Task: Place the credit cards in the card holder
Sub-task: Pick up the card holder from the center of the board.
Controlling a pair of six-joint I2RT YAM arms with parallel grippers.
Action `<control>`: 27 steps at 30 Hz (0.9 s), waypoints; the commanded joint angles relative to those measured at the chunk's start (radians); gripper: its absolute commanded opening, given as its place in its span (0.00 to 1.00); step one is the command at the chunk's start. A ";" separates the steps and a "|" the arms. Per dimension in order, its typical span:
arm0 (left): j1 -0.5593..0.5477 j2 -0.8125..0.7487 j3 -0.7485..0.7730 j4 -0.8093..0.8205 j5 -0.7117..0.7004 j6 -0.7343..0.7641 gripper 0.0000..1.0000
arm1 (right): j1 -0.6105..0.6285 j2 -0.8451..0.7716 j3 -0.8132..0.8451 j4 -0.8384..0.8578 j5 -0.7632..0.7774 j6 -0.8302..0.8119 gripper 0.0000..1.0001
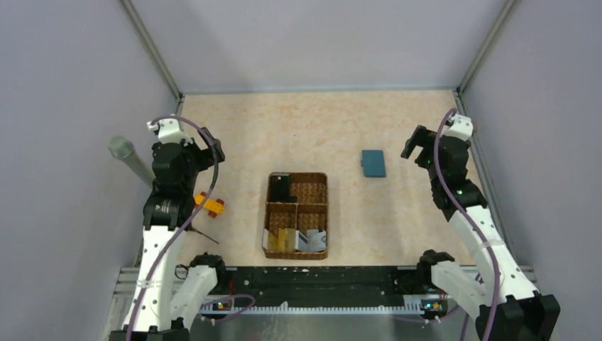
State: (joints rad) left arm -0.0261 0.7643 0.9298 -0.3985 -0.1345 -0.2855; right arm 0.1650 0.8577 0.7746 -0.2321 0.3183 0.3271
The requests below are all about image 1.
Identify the blue leather card holder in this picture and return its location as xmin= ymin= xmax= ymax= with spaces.
xmin=361 ymin=150 xmax=386 ymax=178

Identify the gold credit card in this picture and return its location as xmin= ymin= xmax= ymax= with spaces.
xmin=276 ymin=228 xmax=297 ymax=253

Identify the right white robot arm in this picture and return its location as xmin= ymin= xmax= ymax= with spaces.
xmin=401 ymin=126 xmax=561 ymax=340

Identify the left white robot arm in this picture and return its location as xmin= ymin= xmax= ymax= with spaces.
xmin=109 ymin=137 xmax=228 ymax=340

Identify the black VIP card stack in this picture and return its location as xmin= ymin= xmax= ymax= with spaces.
xmin=268 ymin=173 xmax=297 ymax=203

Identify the white blue card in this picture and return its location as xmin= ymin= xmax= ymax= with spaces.
xmin=294 ymin=229 xmax=327 ymax=253

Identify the yellow red toy car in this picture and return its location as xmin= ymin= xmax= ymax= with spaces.
xmin=195 ymin=192 xmax=225 ymax=218

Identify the thin black stick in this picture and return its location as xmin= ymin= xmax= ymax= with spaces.
xmin=189 ymin=227 xmax=220 ymax=245

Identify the grey metal tube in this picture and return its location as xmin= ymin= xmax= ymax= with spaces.
xmin=108 ymin=135 xmax=155 ymax=188

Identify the woven wicker tray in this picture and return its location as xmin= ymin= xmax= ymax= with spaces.
xmin=261 ymin=172 xmax=329 ymax=261

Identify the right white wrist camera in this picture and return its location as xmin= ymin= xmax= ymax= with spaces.
xmin=443 ymin=114 xmax=474 ymax=141

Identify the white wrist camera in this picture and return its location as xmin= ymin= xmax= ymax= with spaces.
xmin=443 ymin=114 xmax=474 ymax=141
xmin=147 ymin=119 xmax=193 ymax=146

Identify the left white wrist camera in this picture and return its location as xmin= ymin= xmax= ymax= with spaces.
xmin=147 ymin=119 xmax=193 ymax=146

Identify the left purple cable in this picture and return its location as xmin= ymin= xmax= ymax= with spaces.
xmin=124 ymin=115 xmax=220 ymax=341

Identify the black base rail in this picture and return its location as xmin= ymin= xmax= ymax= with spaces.
xmin=211 ymin=266 xmax=427 ymax=308

